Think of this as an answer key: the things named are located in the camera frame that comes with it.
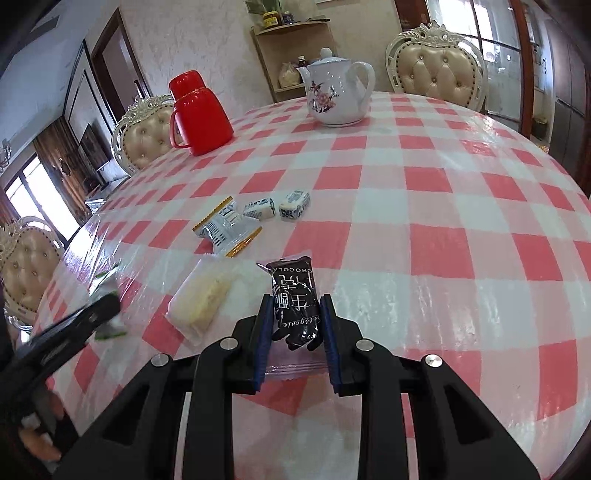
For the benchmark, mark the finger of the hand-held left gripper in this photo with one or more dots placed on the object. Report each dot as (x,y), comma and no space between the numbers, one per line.
(87,316)

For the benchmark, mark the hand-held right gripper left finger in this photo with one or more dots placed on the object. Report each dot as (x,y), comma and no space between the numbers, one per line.
(261,344)

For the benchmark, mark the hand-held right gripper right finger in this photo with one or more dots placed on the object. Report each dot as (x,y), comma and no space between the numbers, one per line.
(330,344)

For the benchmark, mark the green snack packet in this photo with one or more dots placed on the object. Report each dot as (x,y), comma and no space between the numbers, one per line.
(110,333)

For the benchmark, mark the black chocolate snack packet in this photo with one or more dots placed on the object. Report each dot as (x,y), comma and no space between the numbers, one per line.
(295,295)

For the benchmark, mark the person's left hand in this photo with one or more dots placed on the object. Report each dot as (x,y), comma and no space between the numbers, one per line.
(41,445)

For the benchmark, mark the pale cake slice clear packet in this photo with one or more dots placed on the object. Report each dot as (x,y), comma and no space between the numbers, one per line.
(203,300)

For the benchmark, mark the beige tufted dining chair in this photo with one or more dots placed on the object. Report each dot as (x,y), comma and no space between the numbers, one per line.
(27,272)
(436,67)

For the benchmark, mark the white television cabinet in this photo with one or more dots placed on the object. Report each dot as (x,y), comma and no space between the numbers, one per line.
(104,194)

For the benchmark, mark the blue white candy packet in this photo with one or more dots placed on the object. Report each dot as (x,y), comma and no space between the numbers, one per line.
(258,208)
(294,205)

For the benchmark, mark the brown curtain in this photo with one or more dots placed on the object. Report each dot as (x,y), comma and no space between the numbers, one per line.
(60,157)

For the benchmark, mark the beige tufted chair back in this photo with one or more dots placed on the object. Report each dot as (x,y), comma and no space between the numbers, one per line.
(145,136)

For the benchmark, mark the red thermos jug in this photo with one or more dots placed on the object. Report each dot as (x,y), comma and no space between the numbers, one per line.
(201,115)

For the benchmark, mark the white floral teapot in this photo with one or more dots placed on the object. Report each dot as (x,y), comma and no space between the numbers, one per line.
(332,92)

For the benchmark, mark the clear bag on shelf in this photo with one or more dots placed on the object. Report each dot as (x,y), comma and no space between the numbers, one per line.
(289,74)

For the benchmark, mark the brown bottle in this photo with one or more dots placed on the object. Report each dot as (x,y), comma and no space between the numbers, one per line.
(302,62)

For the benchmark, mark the wooden corner shelf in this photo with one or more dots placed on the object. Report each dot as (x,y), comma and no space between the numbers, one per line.
(268,50)

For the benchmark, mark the yellow lid jar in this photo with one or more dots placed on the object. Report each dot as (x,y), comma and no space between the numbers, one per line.
(270,19)

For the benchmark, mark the dark refrigerator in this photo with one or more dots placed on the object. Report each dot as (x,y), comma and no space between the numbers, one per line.
(572,115)

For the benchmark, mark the green plant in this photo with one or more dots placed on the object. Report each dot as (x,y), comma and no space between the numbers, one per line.
(258,5)

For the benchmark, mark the wall television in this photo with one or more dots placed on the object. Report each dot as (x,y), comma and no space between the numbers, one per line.
(93,146)

